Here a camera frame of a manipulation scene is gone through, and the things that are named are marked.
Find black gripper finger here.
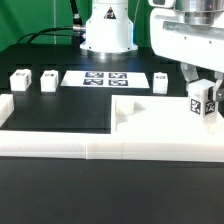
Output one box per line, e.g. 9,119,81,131
213,72,224,102
181,63,199,83

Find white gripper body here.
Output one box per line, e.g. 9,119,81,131
150,8,224,73

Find white square table top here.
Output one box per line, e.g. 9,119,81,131
111,95,224,134

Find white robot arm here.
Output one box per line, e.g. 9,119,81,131
80,0,224,102

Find white sheet with markers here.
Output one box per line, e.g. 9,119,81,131
61,71,149,89

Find white U-shaped obstacle fence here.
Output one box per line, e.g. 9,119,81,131
0,93,224,163

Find black cables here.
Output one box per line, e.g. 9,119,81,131
16,0,88,44

